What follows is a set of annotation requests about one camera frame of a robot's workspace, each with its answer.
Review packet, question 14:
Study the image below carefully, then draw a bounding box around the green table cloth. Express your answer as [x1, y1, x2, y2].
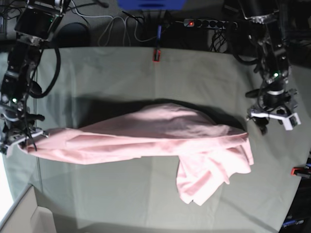
[3, 47, 311, 233]

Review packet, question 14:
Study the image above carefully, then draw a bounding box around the white cable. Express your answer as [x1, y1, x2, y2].
[70, 0, 158, 47]

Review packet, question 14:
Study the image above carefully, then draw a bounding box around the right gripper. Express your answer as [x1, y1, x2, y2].
[0, 106, 49, 152]

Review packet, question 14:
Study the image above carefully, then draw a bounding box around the pink t-shirt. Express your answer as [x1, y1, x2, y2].
[20, 103, 254, 205]

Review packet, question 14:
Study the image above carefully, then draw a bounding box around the red black side clamp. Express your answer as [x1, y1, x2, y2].
[291, 163, 311, 179]

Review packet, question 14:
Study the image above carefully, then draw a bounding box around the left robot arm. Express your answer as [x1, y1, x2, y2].
[239, 0, 301, 135]

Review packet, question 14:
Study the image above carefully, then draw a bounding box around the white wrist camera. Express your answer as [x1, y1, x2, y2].
[0, 143, 14, 157]
[280, 113, 301, 131]

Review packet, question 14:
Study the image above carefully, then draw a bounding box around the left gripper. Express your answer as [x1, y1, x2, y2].
[246, 99, 295, 135]

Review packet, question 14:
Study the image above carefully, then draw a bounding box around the cardboard box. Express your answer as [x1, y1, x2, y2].
[0, 184, 56, 233]

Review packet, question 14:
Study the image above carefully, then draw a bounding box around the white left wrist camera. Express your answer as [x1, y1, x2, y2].
[280, 113, 301, 131]

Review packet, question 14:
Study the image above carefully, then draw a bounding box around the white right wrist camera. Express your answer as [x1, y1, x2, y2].
[0, 143, 14, 157]

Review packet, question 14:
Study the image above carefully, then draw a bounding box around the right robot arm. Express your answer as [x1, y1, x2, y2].
[0, 0, 70, 157]

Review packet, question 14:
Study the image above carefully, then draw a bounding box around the white power strip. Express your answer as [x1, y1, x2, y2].
[183, 19, 229, 30]

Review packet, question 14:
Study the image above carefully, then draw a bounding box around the blue box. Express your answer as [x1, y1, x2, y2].
[117, 0, 186, 10]

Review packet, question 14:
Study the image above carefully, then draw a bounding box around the red black table clamp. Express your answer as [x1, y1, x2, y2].
[153, 49, 161, 62]

